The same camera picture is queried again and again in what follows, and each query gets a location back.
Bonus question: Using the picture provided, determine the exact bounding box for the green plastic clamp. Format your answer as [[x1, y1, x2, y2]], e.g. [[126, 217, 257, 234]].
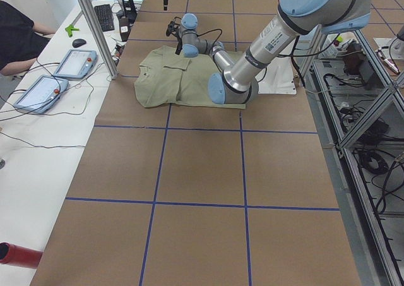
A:
[[65, 24, 80, 37]]

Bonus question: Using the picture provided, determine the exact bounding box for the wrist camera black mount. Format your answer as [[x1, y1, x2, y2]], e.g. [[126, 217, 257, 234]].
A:
[[165, 17, 181, 37]]

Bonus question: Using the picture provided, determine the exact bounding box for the aluminium frame post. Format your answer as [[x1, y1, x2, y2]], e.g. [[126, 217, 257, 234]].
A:
[[78, 0, 118, 79]]

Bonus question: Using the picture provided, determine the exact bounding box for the black keyboard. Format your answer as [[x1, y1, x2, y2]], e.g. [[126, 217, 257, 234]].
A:
[[93, 4, 114, 32]]

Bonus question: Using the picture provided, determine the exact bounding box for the blue teach pendant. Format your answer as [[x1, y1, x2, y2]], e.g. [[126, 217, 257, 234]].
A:
[[13, 75, 69, 114], [53, 49, 98, 80]]

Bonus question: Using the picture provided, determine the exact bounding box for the black power box with label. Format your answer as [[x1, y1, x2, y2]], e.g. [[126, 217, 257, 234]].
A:
[[119, 17, 131, 42]]

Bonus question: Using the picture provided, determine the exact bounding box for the olive green long-sleeve shirt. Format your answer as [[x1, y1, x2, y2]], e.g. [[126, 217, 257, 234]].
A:
[[134, 45, 246, 109]]

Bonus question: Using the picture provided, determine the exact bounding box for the red cylinder bottle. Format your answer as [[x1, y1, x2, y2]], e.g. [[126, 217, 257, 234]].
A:
[[1, 242, 42, 269]]

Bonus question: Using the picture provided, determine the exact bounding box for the white mast base plate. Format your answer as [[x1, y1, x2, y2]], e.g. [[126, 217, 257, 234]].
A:
[[256, 57, 297, 95]]

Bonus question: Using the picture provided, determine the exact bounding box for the brown paper table cover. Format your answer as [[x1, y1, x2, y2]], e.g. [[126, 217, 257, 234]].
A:
[[32, 0, 360, 285]]

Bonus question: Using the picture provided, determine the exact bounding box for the near blue teach pendant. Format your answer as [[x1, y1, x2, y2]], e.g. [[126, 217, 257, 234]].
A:
[[13, 75, 69, 114]]

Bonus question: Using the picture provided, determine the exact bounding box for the far blue teach pendant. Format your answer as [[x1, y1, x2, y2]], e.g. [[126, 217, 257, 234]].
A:
[[53, 49, 98, 80]]

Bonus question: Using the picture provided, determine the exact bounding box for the black computer mouse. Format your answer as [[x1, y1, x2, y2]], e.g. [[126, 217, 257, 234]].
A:
[[72, 39, 86, 48]]

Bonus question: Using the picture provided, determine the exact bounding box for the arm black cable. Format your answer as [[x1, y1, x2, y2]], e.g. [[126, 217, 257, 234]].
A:
[[195, 28, 225, 52]]

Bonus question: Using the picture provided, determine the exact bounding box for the seated person in black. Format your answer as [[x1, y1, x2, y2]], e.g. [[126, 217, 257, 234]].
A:
[[1, 1, 56, 76]]

